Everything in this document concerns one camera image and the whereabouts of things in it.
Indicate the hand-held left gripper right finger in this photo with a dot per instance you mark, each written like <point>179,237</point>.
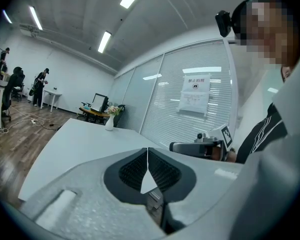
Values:
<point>205,184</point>

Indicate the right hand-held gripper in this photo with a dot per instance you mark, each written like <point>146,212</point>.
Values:
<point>226,135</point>

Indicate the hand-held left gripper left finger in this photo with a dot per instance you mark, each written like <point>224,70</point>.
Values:
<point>85,196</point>

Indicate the person's right forearm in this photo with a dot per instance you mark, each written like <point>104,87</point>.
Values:
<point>232,157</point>

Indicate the person's right hand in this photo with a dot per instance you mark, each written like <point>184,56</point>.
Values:
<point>215,154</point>

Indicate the white paper sign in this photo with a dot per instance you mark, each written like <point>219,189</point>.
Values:
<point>194,94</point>

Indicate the black shirt with white stripes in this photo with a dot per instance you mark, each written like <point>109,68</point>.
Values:
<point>260,136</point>

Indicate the white vase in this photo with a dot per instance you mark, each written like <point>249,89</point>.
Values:
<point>109,124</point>

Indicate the black office chair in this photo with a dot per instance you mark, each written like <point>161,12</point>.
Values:
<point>18,92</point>
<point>119,114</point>

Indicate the pink flower bunch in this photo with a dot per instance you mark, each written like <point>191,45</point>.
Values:
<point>113,110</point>

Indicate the white power strip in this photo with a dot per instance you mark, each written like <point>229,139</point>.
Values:
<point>33,121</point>

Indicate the black framed white board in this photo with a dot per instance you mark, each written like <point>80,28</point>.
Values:
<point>99,102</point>

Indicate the small white table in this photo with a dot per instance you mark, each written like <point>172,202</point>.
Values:
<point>52,93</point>

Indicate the black bag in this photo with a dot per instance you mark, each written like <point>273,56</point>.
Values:
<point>32,91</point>

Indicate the person's head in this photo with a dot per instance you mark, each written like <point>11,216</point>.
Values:
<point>272,31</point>

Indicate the white ceiling air unit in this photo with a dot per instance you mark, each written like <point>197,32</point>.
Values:
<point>29,30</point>

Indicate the black head camera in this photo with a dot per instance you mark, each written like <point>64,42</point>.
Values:
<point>223,24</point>

